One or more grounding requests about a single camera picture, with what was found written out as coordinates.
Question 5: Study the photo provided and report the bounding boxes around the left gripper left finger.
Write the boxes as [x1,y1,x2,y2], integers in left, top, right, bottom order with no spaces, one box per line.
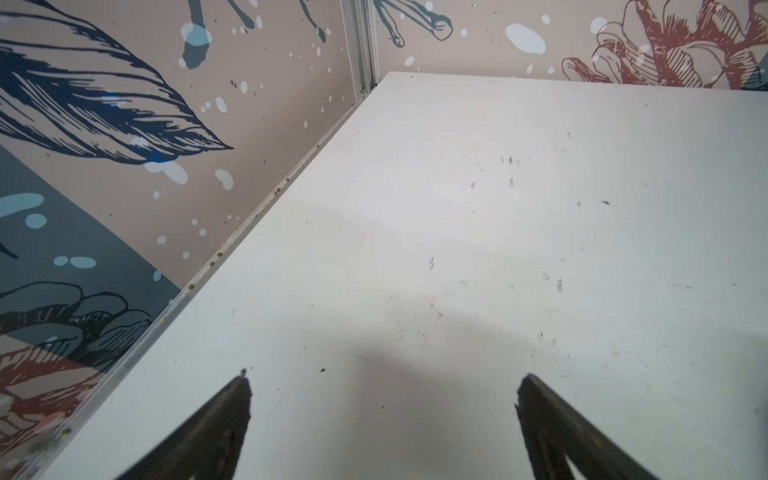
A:
[118,372,252,480]

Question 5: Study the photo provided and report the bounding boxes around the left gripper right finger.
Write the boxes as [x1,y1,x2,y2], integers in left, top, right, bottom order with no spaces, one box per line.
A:
[516,374,655,480]

